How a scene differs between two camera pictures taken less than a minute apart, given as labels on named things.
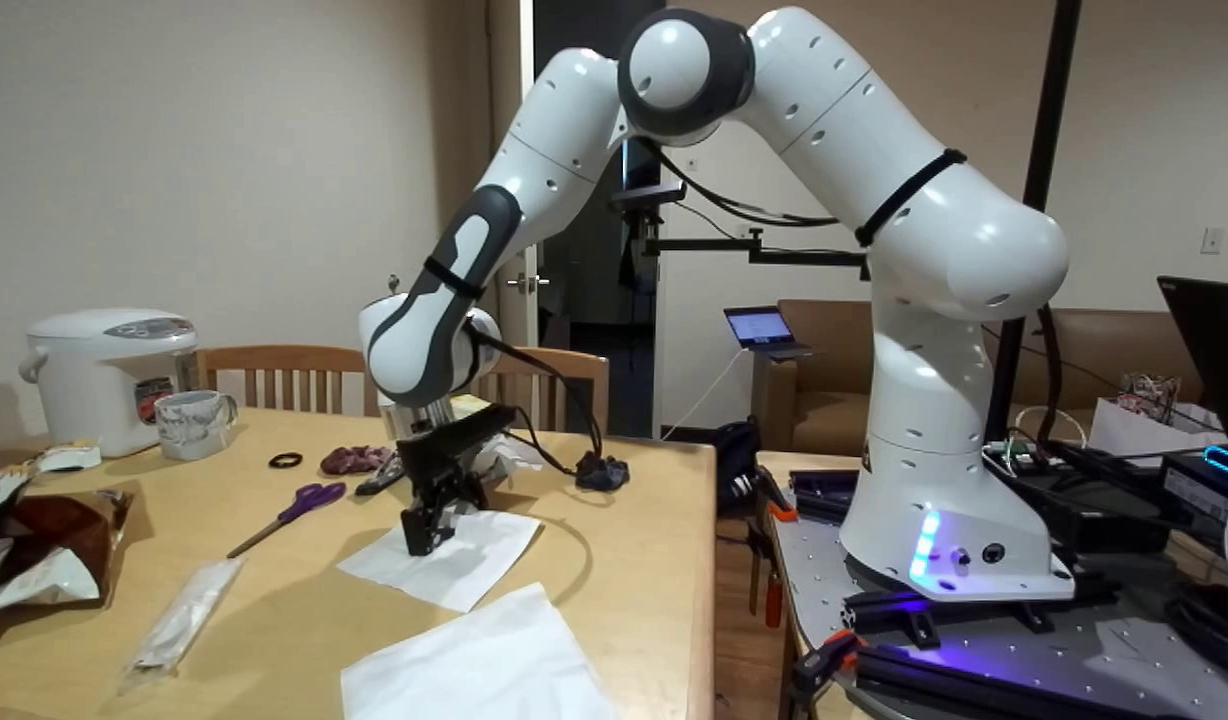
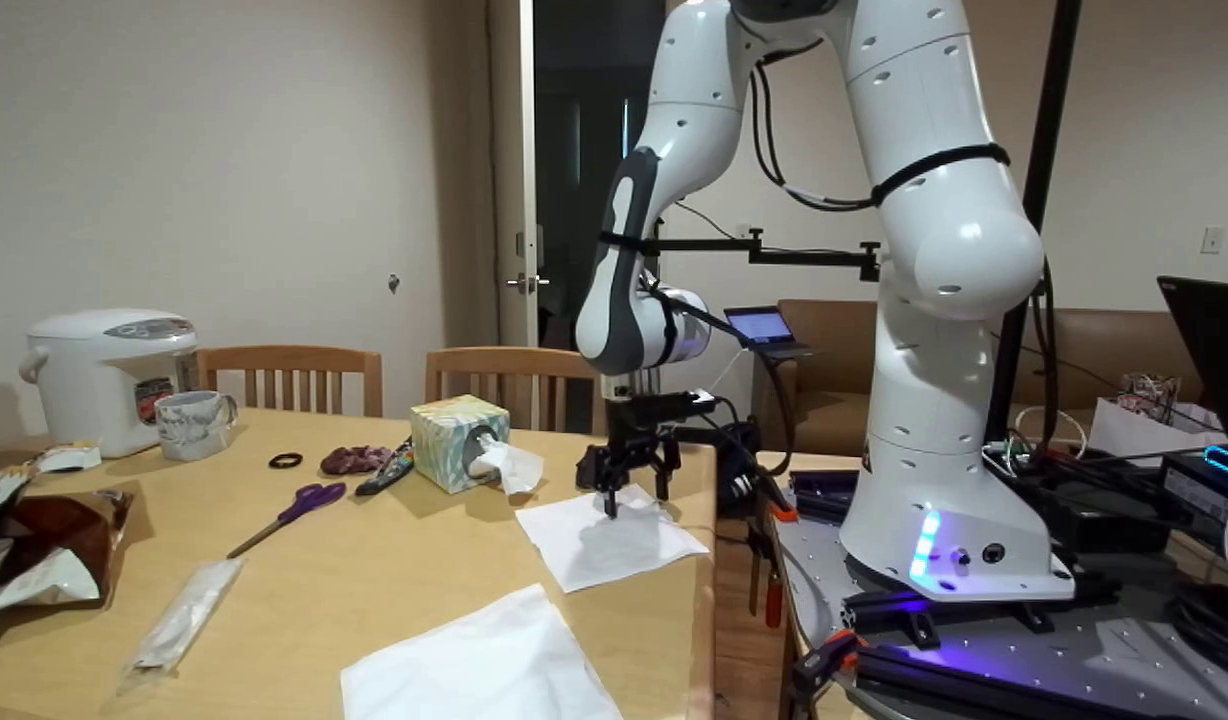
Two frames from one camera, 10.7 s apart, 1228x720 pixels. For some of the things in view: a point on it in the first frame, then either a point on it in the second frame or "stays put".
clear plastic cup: x=195 y=423 stays put
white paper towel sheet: x=455 y=574 → x=594 y=545
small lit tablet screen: x=762 y=326 stays put
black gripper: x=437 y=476 → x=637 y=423
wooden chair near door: x=533 y=386 stays put
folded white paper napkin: x=512 y=656 stays put
